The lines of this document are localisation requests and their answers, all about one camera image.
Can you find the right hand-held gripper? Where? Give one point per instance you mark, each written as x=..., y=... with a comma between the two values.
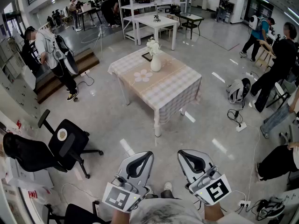
x=216, y=189

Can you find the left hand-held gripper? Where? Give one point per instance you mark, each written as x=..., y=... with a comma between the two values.
x=121, y=196

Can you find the white ceramic vase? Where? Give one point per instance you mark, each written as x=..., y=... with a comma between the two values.
x=155, y=64

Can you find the white flowers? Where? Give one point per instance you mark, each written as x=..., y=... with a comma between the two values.
x=153, y=46

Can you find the person's left forearm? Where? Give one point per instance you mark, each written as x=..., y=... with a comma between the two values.
x=120, y=217

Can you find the person's right forearm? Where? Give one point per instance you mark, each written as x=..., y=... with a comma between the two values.
x=213, y=212

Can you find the person's white left shoe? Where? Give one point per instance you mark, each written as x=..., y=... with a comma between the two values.
x=150, y=190

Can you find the person's white shoe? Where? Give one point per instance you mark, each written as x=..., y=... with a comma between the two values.
x=168, y=186
x=150, y=190

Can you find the person's white right shoe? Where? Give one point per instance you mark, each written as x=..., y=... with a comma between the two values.
x=168, y=186

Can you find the person's dark trousers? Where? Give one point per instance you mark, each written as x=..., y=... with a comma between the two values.
x=163, y=195

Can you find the white square table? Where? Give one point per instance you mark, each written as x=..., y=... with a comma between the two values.
x=158, y=129

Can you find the person's grey printed shirt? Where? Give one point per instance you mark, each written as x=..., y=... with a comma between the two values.
x=168, y=210

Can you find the white power strip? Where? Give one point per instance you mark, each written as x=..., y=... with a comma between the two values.
x=241, y=127
x=85, y=73
x=244, y=203

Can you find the black office chair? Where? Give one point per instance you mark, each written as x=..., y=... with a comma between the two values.
x=67, y=139

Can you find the round beige plate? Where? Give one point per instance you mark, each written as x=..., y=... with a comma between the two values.
x=62, y=134

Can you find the checked beige tablecloth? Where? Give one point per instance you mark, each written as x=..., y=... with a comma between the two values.
x=161, y=87

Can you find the flower-shaped white coaster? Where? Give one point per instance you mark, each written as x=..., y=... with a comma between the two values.
x=142, y=76

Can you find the clear plastic bag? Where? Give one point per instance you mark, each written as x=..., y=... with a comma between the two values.
x=44, y=195

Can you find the black framed tablet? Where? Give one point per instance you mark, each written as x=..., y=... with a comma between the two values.
x=147, y=56

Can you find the white cardboard box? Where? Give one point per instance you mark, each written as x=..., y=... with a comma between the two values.
x=28, y=175

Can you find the white folding chair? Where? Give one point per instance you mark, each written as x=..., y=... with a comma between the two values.
x=279, y=92

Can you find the brown wooden step platform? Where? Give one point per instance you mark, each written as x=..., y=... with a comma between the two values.
x=53, y=80

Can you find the light wooden stool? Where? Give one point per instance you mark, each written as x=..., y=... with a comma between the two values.
x=264, y=57

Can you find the white rectangular table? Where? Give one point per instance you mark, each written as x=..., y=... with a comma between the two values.
x=154, y=23

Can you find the black glass-top table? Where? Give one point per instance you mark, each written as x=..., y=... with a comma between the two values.
x=190, y=18

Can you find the small dark figure stand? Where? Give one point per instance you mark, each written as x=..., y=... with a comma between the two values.
x=156, y=16

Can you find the white locker cabinet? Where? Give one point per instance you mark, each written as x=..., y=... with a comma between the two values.
x=14, y=78

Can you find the white metal shelving rack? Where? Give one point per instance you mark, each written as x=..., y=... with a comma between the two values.
x=130, y=10

